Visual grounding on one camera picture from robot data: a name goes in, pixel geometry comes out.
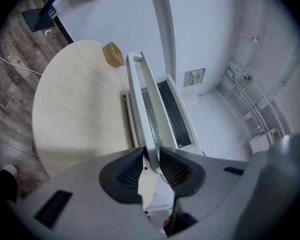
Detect person's white shoe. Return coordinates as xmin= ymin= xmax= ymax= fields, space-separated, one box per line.
xmin=2 ymin=163 xmax=19 ymax=179

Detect wooden bowl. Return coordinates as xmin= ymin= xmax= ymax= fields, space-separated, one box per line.
xmin=102 ymin=41 xmax=126 ymax=68

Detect white toaster oven body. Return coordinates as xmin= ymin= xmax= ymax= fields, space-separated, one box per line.
xmin=122 ymin=73 xmax=205 ymax=214

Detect black stand base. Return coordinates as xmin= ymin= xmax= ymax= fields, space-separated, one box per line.
xmin=21 ymin=7 xmax=55 ymax=33

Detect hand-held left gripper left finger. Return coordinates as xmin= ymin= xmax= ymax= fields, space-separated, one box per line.
xmin=98 ymin=147 xmax=145 ymax=205

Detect blue yellow label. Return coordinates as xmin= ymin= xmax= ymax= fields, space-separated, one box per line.
xmin=47 ymin=5 xmax=58 ymax=19

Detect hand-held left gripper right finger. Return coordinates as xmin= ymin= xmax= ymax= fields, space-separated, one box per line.
xmin=159 ymin=146 xmax=207 ymax=198

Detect white ceiling device box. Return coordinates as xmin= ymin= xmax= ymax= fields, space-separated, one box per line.
xmin=249 ymin=128 xmax=281 ymax=155

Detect white floor cable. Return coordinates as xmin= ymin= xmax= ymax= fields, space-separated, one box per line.
xmin=0 ymin=49 xmax=44 ymax=77

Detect white wall panel box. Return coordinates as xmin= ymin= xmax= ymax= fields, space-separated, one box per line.
xmin=183 ymin=67 xmax=207 ymax=88

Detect white ceiling conduit pipes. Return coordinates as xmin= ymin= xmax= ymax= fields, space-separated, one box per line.
xmin=221 ymin=31 xmax=292 ymax=137

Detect white toaster oven door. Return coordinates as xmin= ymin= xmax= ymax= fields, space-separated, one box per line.
xmin=125 ymin=50 xmax=166 ymax=175

